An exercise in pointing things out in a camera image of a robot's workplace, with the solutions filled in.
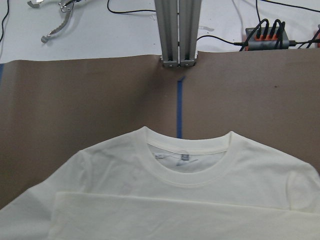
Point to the aluminium frame post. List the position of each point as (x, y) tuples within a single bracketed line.
[(178, 24)]

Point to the metal reacher grabber tool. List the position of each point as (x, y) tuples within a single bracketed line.
[(66, 7)]

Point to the cream long-sleeve cat shirt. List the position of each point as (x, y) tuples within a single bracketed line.
[(146, 186)]

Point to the grey orange USB hub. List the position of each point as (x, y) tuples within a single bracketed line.
[(266, 37)]

